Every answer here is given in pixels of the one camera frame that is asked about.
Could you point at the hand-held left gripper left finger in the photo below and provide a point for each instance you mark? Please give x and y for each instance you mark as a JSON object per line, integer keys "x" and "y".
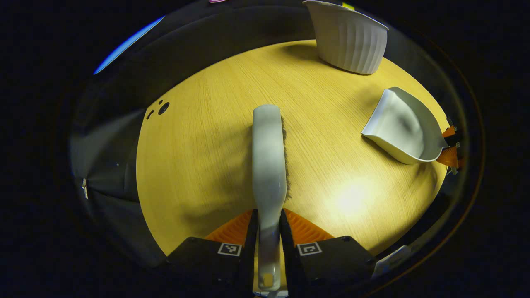
{"x": 250, "y": 256}

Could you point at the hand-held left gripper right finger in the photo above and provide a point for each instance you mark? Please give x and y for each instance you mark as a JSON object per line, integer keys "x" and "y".
{"x": 287, "y": 256}

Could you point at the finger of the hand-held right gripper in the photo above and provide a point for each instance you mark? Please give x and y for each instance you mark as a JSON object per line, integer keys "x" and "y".
{"x": 448, "y": 157}
{"x": 448, "y": 132}

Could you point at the white dustpan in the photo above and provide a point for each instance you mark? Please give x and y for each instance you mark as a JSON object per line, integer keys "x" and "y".
{"x": 397, "y": 128}

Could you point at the small white broom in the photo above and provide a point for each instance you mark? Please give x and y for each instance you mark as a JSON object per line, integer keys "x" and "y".
{"x": 269, "y": 157}

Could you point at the white ribbed garbage bin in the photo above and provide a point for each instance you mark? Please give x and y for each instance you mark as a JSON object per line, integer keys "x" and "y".
{"x": 348, "y": 41}

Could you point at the wooden desktop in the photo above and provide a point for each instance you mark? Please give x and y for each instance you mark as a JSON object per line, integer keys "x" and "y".
{"x": 198, "y": 157}

